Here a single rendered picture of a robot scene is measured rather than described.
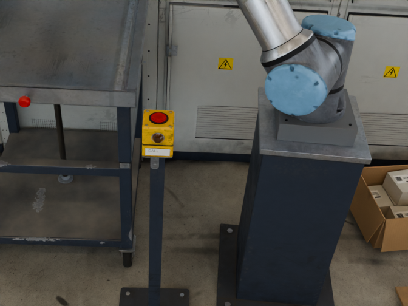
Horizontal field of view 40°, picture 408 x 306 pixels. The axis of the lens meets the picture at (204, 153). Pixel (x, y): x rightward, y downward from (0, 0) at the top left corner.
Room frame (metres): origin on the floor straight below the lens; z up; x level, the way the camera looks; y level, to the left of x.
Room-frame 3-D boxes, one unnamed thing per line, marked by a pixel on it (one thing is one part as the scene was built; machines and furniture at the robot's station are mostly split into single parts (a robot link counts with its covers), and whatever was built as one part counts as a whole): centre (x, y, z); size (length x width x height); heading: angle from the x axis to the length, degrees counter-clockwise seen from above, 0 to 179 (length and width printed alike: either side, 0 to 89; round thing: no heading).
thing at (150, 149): (1.14, 0.12, 0.85); 0.08 x 0.08 x 0.10; 5
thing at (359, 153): (1.40, -0.32, 0.74); 0.32 x 0.32 x 0.02; 0
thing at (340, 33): (1.40, -0.30, 0.99); 0.17 x 0.15 x 0.18; 156
